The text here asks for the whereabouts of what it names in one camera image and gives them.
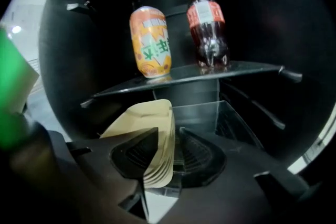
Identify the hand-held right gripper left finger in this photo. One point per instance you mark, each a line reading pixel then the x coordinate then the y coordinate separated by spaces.
pixel 110 160

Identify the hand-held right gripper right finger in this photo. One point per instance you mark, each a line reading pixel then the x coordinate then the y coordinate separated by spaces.
pixel 236 191

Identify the stack of beige trays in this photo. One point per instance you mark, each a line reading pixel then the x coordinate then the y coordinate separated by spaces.
pixel 147 118

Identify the black mini fridge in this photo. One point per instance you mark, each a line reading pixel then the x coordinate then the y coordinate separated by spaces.
pixel 78 60

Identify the glass refrigerator shelf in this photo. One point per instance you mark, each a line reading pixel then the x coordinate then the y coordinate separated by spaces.
pixel 236 69
pixel 199 115

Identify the orange drink can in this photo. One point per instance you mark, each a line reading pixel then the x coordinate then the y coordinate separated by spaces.
pixel 151 42

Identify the cola bottle with red label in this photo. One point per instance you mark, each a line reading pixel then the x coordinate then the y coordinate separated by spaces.
pixel 207 31

